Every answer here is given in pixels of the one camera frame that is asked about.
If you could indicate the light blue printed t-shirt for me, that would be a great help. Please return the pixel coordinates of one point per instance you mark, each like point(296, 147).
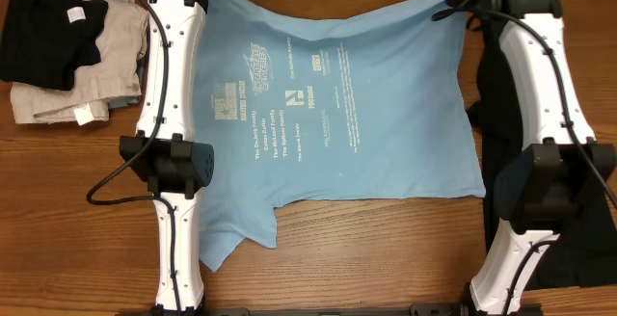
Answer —
point(359, 108)

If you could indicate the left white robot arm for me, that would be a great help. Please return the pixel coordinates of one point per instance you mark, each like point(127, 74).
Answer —
point(166, 155)

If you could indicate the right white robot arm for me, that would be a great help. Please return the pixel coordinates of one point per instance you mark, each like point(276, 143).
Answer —
point(541, 161)

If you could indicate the folded grey-blue garment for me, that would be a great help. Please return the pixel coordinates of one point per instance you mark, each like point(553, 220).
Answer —
point(122, 44)

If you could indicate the folded beige shorts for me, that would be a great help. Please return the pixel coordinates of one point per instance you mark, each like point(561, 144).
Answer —
point(34, 105)

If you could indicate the folded black garment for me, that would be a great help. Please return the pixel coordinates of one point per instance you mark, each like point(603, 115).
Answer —
point(43, 42)

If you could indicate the black garment on right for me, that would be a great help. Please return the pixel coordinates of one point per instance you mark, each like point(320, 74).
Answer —
point(585, 254)

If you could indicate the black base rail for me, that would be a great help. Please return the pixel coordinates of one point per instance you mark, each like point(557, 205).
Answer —
point(328, 311)

